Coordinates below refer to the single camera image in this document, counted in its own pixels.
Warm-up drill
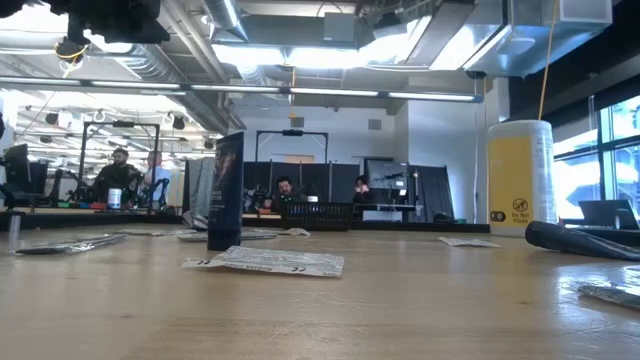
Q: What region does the large bright window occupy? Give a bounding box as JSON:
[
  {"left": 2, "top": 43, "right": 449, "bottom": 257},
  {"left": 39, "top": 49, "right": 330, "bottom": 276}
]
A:
[{"left": 551, "top": 93, "right": 640, "bottom": 222}]

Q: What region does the black plastic mesh basket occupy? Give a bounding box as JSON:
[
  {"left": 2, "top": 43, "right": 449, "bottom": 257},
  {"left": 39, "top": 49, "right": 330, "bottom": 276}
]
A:
[{"left": 279, "top": 200, "right": 356, "bottom": 233}]

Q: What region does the long ceiling light bar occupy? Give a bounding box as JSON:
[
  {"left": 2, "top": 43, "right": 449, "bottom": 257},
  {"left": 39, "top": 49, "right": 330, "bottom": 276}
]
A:
[{"left": 0, "top": 75, "right": 485, "bottom": 105}]

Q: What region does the dark open laptop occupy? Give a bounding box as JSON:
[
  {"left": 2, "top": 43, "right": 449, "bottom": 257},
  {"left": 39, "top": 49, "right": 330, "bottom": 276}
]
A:
[{"left": 577, "top": 198, "right": 640, "bottom": 232}]

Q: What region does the black camera gantry frame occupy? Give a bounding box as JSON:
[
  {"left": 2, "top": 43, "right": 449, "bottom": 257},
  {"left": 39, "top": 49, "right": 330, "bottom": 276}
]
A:
[
  {"left": 79, "top": 119, "right": 162, "bottom": 214},
  {"left": 254, "top": 128, "right": 330, "bottom": 164}
]

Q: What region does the black ceiling device yellow cord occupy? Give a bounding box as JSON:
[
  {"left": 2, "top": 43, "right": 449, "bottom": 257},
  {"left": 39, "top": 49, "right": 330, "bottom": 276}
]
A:
[{"left": 53, "top": 35, "right": 91, "bottom": 66}]

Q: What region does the white work table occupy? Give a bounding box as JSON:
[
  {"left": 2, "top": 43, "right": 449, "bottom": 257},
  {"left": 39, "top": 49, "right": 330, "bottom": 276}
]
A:
[{"left": 358, "top": 201, "right": 420, "bottom": 224}]

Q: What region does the large rectangular silver duct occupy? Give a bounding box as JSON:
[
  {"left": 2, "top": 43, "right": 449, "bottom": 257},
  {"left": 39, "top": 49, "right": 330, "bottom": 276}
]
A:
[{"left": 429, "top": 0, "right": 614, "bottom": 79}]

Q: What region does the round silver air duct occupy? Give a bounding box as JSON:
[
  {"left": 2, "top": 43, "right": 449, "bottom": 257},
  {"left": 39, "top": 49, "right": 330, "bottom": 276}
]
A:
[{"left": 112, "top": 42, "right": 236, "bottom": 134}]

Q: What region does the grey ceiling junction box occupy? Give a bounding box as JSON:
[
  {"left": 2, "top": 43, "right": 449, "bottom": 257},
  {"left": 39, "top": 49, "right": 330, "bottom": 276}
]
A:
[{"left": 322, "top": 11, "right": 357, "bottom": 43}]

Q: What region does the black computer monitor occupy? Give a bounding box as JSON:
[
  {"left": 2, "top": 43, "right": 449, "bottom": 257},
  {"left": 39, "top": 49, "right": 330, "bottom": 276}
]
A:
[
  {"left": 363, "top": 157, "right": 411, "bottom": 195},
  {"left": 1, "top": 143, "right": 50, "bottom": 202}
]

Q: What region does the black curtain partition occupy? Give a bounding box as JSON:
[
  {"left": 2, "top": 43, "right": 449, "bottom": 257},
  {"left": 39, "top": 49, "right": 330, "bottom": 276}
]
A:
[
  {"left": 408, "top": 163, "right": 456, "bottom": 224},
  {"left": 241, "top": 159, "right": 362, "bottom": 205}
]

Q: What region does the person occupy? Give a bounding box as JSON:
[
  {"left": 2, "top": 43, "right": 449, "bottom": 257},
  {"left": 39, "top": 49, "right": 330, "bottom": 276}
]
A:
[
  {"left": 269, "top": 175, "right": 303, "bottom": 212},
  {"left": 351, "top": 174, "right": 374, "bottom": 205},
  {"left": 141, "top": 150, "right": 172, "bottom": 207},
  {"left": 93, "top": 146, "right": 144, "bottom": 204}
]

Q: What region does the black aluminium table frame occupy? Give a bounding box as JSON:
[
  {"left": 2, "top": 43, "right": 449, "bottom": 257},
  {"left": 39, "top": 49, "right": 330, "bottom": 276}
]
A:
[{"left": 0, "top": 209, "right": 640, "bottom": 247}]

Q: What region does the grey hanging cloth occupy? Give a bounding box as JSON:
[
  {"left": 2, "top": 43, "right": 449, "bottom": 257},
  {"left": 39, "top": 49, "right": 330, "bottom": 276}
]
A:
[{"left": 182, "top": 156, "right": 217, "bottom": 217}]

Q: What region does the yellow white wipes canister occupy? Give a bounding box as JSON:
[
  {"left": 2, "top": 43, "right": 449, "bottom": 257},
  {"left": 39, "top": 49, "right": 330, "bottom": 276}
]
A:
[{"left": 486, "top": 119, "right": 558, "bottom": 239}]

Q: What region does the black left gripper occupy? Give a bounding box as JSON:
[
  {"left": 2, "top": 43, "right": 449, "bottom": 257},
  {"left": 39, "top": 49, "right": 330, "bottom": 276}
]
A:
[{"left": 48, "top": 0, "right": 172, "bottom": 46}]

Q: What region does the yellow extension cable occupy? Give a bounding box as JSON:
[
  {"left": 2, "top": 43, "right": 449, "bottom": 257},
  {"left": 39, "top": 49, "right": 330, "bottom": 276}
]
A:
[{"left": 536, "top": 0, "right": 561, "bottom": 122}]

